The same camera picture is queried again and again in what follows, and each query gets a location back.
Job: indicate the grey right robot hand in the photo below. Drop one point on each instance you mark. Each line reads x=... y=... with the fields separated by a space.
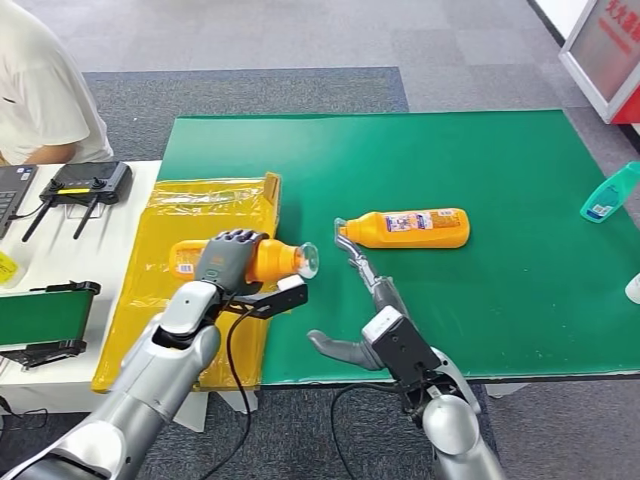
x=390 y=295

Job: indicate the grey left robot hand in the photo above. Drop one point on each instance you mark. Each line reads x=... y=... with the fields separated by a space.
x=227 y=262

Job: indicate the orange Tide detergent bottle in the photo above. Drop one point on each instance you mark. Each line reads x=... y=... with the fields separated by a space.
x=272 y=260
x=415 y=237

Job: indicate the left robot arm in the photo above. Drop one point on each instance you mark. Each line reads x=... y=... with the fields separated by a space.
x=164 y=371

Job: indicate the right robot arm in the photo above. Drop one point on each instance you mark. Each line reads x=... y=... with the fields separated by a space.
x=450 y=430

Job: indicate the teal plastic bottle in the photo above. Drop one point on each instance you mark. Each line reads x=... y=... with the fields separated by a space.
x=607 y=195

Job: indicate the yellow plastic-wrapped cardboard box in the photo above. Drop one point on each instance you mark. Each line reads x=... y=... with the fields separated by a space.
x=150 y=311

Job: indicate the black controller with antennas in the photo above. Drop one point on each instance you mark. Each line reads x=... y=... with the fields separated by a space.
x=90 y=180

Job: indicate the green belt conveyor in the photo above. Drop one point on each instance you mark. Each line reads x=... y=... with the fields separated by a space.
x=40 y=318

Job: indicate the dark laptop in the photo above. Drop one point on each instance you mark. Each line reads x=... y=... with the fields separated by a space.
x=15 y=192

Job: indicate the yellow labelled packet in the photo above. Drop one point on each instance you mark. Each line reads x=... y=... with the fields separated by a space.
x=7 y=268

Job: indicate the person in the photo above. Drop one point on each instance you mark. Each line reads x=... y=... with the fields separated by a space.
x=40 y=93

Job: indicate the white round object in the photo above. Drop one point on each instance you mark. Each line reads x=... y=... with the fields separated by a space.
x=634 y=289

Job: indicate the red fire cabinet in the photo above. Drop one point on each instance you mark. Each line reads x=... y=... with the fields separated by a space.
x=605 y=53

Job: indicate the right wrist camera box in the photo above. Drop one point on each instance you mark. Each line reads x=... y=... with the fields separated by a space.
x=400 y=348

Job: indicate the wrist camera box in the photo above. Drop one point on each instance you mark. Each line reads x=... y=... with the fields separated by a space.
x=400 y=348
x=285 y=298

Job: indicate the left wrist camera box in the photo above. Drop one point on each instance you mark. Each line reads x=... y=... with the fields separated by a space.
x=285 y=298

